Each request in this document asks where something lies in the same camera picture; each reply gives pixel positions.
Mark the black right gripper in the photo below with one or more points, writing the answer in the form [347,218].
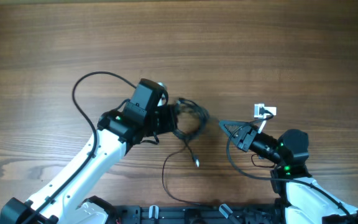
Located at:
[242,144]

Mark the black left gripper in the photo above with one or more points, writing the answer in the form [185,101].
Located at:
[170,119]

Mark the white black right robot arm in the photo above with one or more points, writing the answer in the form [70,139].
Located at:
[303,199]

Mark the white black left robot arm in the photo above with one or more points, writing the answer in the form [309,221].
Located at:
[64,199]

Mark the black base rail with clips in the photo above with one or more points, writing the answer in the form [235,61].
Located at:
[134,214]

